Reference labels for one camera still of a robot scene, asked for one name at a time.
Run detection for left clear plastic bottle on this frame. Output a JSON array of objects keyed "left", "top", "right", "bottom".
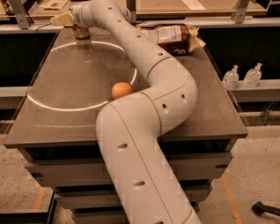
[{"left": 222, "top": 64, "right": 239, "bottom": 91}]

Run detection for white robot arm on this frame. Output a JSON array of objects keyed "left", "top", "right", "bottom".
[{"left": 51, "top": 0, "right": 201, "bottom": 224}]

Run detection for left metal bracket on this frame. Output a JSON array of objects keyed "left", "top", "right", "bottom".
[{"left": 8, "top": 0, "right": 33, "bottom": 30}]

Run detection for black chair base leg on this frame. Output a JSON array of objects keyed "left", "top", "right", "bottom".
[{"left": 251, "top": 202, "right": 280, "bottom": 217}]

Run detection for white paper sheet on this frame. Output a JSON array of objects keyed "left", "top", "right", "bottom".
[{"left": 182, "top": 0, "right": 205, "bottom": 11}]

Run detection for small paper note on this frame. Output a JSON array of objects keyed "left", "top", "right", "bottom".
[{"left": 41, "top": 0, "right": 67, "bottom": 10}]

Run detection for clear plastic bottle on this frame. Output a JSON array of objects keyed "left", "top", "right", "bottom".
[
  {"left": 244, "top": 63, "right": 262, "bottom": 88},
  {"left": 222, "top": 64, "right": 239, "bottom": 91}
]

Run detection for right clear plastic bottle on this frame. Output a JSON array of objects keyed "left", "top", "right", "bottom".
[{"left": 244, "top": 63, "right": 262, "bottom": 88}]

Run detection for orange soda can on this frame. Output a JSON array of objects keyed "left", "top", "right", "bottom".
[{"left": 73, "top": 26, "right": 90, "bottom": 40}]

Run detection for grey drawer cabinet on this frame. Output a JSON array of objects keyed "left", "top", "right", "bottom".
[{"left": 5, "top": 29, "right": 247, "bottom": 224}]

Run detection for orange fruit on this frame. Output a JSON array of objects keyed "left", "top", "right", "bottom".
[{"left": 111, "top": 82, "right": 133, "bottom": 99}]

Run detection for brown chip bag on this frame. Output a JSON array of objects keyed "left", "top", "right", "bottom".
[{"left": 139, "top": 23, "right": 205, "bottom": 56}]

